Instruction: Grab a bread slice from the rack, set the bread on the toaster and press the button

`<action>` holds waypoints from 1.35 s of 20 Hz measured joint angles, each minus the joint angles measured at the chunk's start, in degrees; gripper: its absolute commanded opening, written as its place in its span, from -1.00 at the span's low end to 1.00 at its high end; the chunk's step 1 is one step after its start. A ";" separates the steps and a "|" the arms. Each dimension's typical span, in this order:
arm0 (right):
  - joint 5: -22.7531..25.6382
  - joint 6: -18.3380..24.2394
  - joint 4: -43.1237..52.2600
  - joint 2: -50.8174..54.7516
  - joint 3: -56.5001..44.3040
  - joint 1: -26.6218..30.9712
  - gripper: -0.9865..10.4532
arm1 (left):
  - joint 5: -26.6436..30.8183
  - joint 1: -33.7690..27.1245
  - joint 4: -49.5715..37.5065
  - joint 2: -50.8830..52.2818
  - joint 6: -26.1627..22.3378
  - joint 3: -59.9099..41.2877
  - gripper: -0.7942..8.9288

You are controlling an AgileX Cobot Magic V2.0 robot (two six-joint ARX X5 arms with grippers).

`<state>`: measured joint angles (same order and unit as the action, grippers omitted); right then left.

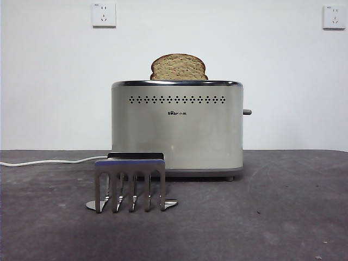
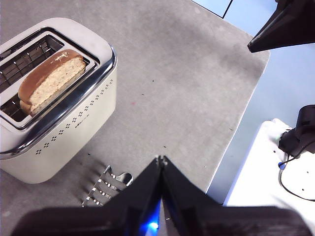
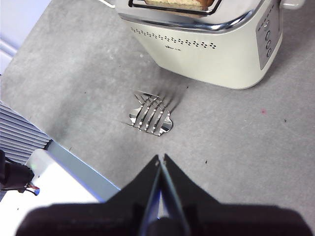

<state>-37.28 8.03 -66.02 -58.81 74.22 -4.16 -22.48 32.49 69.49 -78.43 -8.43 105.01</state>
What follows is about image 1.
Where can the grey toaster lever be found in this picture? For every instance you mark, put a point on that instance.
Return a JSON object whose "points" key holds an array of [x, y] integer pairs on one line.
{"points": [[247, 111]]}

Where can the white wall socket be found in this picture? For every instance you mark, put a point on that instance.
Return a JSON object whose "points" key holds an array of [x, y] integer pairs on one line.
{"points": [[104, 15], [334, 17]]}

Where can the stainless steel bread rack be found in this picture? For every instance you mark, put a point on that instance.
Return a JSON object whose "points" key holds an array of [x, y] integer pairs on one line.
{"points": [[130, 166]]}

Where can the cream white toaster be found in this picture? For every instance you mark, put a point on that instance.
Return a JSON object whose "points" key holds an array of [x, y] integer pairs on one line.
{"points": [[176, 130]]}

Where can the brown bread slice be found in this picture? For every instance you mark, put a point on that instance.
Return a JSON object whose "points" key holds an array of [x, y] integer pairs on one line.
{"points": [[178, 69]]}

